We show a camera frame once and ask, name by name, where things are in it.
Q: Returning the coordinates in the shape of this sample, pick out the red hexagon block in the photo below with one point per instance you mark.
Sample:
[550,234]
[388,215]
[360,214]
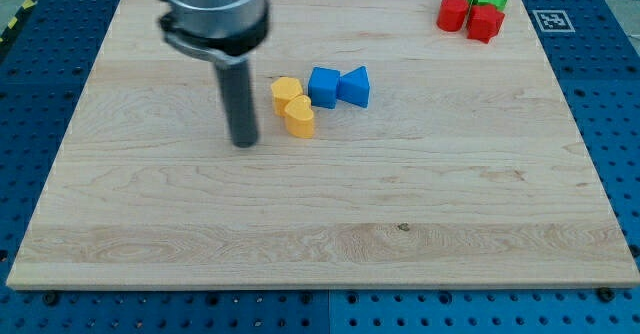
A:
[484,22]

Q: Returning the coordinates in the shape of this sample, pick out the blue triangle block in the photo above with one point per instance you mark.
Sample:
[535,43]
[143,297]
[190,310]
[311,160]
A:
[354,87]

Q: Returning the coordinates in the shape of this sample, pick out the yellow heart block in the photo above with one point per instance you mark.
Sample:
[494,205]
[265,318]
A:
[300,118]

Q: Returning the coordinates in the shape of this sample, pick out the blue cube block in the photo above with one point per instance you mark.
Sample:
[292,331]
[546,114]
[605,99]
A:
[322,87]

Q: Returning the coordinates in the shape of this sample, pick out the black white fiducial tag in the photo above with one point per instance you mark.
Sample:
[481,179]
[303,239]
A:
[553,21]

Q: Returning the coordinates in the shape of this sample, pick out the wooden board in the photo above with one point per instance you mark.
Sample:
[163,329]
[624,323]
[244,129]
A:
[465,171]

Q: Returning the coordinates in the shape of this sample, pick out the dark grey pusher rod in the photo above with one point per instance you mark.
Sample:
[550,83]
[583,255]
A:
[236,92]

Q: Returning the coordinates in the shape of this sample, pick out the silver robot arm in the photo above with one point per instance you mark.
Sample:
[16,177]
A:
[223,33]

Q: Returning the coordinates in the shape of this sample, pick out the red cylinder block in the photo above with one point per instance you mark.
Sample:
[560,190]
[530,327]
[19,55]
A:
[452,14]

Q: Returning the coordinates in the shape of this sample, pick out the yellow hexagon block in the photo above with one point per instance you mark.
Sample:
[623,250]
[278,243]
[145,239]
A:
[283,90]

